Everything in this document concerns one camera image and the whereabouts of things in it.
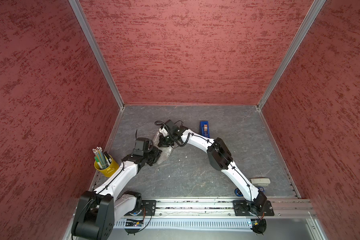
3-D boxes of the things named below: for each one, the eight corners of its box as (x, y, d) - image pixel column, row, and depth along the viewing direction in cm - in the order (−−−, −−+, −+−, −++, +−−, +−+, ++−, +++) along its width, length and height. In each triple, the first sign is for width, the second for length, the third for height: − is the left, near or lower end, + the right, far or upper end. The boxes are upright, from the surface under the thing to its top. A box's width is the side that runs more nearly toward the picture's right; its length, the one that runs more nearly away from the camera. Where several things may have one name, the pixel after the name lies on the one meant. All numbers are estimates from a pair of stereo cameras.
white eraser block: (250, 185, 84) (253, 183, 80) (248, 179, 86) (251, 176, 82) (267, 185, 84) (271, 183, 80) (265, 179, 86) (269, 176, 82)
